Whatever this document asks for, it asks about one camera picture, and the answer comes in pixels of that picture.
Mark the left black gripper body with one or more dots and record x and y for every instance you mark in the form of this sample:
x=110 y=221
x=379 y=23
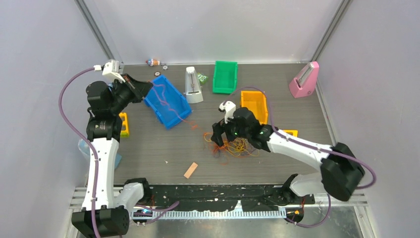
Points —
x=124 y=94

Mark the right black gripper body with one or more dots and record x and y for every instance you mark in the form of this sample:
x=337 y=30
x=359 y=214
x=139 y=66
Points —
x=233 y=131

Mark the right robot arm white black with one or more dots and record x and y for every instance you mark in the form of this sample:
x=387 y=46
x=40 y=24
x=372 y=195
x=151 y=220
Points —
x=337 y=173

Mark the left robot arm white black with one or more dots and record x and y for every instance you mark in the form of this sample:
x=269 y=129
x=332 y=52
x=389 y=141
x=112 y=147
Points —
x=103 y=214

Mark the orange plastic bin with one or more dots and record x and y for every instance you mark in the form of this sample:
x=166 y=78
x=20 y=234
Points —
x=255 y=101

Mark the small clown figurine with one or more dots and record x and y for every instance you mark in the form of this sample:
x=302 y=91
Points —
x=152 y=62

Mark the blue plastic bin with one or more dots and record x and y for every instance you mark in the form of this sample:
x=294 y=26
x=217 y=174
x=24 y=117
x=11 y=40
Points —
x=168 y=104

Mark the white metronome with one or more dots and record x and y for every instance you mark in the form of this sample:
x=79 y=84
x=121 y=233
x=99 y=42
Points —
x=193 y=92

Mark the yellow triangle block left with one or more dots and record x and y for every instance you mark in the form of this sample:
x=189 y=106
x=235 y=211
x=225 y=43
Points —
x=125 y=127

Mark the yellow triangle block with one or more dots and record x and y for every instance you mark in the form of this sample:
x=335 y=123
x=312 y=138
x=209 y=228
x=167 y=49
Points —
x=125 y=127
x=292 y=132

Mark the green plastic bin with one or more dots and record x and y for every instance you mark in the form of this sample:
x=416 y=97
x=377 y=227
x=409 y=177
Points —
x=224 y=77

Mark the yellow triangle block right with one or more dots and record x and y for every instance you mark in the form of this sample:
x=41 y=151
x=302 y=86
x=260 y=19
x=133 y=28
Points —
x=292 y=132

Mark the tan wooden block near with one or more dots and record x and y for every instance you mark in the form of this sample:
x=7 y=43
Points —
x=190 y=170

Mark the clear blue plastic container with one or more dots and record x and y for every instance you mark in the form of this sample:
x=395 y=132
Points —
x=85 y=150

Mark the pink metronome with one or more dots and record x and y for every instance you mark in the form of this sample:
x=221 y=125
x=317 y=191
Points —
x=304 y=83

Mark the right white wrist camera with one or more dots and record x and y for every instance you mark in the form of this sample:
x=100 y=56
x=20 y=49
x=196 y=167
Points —
x=228 y=108

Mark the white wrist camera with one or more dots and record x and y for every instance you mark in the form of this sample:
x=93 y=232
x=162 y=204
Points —
x=110 y=70
x=228 y=108

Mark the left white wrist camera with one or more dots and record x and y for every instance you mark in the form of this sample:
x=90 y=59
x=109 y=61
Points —
x=110 y=70

